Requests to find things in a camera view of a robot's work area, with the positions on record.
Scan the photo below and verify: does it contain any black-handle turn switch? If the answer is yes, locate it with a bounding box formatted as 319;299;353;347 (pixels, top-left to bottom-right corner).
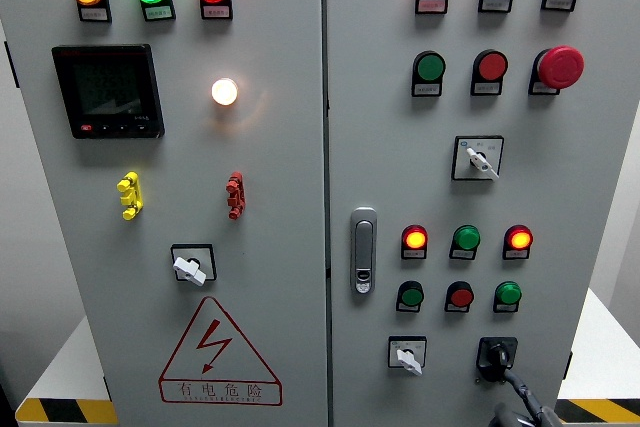
474;336;519;385

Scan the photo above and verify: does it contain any black and yellow striped tape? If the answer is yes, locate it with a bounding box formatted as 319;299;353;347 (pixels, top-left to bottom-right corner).
14;398;119;425
555;398;640;425

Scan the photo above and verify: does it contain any white platform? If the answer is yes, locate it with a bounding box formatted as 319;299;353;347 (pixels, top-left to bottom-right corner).
557;287;640;402
16;316;107;411

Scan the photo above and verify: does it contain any small green lamp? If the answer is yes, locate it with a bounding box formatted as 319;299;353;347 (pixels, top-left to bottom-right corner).
494;281;523;307
451;224;482;252

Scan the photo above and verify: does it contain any small red push button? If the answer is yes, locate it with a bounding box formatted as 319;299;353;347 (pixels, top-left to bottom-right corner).
446;281;476;308

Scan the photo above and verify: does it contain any small green push button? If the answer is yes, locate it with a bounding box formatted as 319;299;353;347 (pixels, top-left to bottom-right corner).
397;280;426;308

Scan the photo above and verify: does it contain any small lit red lamp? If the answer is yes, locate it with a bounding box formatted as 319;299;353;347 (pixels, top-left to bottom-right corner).
401;224;429;252
503;224;534;252

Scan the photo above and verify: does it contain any silver door lock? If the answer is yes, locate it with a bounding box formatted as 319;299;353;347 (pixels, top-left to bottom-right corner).
349;206;378;296

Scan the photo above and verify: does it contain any pale grey cabinet door with lock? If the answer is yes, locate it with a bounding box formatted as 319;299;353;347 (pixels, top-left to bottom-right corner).
324;0;640;427

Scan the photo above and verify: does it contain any red warning triangle sticker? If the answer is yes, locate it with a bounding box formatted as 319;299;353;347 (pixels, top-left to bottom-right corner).
158;295;284;407

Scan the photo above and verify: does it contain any large red stop button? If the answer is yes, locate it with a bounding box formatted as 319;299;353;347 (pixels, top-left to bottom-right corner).
531;45;586;91

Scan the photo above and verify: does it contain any large red push button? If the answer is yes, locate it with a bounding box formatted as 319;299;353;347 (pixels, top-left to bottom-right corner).
472;49;509;83

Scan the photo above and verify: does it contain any pale grey cabinet door with display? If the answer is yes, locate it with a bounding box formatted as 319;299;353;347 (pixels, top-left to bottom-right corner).
0;0;329;427

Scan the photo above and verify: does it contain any large green push button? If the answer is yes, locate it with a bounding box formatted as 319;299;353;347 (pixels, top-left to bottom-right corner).
413;50;447;83

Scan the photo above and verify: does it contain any white glowing lamp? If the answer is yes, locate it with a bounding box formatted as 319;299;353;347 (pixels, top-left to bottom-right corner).
210;77;239;107

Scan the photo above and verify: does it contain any black display meter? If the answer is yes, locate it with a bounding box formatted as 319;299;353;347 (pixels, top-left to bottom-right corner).
51;44;166;140

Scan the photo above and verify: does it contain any white-handle turn switch, printed plate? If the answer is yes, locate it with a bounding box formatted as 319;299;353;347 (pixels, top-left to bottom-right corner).
387;336;428;377

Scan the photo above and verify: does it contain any long white-handle turn switch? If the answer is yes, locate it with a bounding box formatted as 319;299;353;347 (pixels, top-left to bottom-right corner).
451;135;505;183

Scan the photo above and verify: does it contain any small red handle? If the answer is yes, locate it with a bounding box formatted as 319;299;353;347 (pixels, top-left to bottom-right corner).
225;171;246;221

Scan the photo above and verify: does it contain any white-handle turn switch, plain plate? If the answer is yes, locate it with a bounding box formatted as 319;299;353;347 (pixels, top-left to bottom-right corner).
170;243;218;288

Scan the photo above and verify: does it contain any small yellow handle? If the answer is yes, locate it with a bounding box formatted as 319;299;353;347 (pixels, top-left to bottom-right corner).
116;170;145;221

